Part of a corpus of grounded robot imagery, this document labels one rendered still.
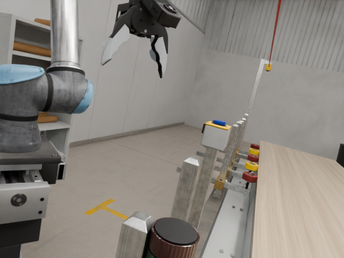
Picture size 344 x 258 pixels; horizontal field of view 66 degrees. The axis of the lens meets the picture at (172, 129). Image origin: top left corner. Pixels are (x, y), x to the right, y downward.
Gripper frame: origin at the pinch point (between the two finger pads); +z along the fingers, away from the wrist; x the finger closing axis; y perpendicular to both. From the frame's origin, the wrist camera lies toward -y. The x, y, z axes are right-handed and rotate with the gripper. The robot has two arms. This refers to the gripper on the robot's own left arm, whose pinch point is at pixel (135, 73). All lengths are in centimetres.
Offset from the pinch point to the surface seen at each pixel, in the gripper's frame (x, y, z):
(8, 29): 3, 224, -10
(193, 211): -30.1, 1.1, 38.3
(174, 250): 9.5, -33.4, 17.7
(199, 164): -10.5, -15.1, 15.4
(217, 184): -86, 38, 51
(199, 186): -30.2, 1.0, 29.8
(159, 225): 9.2, -29.6, 17.0
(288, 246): -53, -21, 42
